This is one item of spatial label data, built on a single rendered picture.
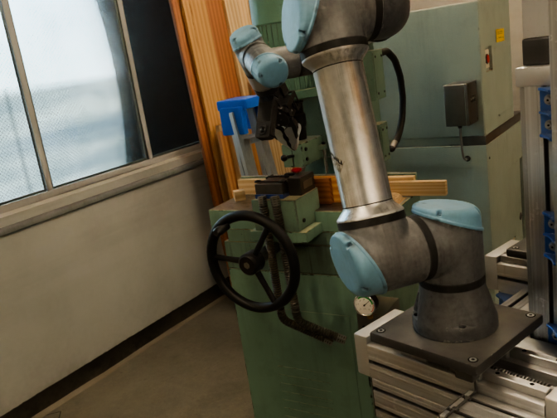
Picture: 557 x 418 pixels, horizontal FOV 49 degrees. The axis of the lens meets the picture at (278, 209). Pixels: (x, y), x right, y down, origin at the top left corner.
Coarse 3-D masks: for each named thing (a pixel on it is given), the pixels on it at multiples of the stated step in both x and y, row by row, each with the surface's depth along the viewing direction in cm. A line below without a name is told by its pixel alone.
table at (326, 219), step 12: (228, 204) 192; (240, 204) 190; (324, 204) 175; (336, 204) 173; (408, 204) 167; (216, 216) 188; (324, 216) 169; (336, 216) 167; (240, 228) 185; (252, 228) 182; (312, 228) 165; (324, 228) 170; (336, 228) 168; (252, 240) 171; (276, 240) 167; (300, 240) 163
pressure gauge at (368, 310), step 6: (354, 300) 164; (360, 300) 163; (366, 300) 162; (372, 300) 161; (378, 300) 163; (354, 306) 164; (360, 306) 164; (366, 306) 163; (372, 306) 162; (360, 312) 164; (366, 312) 163; (372, 312) 162
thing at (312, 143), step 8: (312, 136) 190; (320, 136) 189; (304, 144) 180; (312, 144) 185; (288, 152) 182; (296, 152) 180; (304, 152) 181; (312, 152) 185; (320, 152) 189; (288, 160) 183; (296, 160) 181; (304, 160) 181; (312, 160) 185
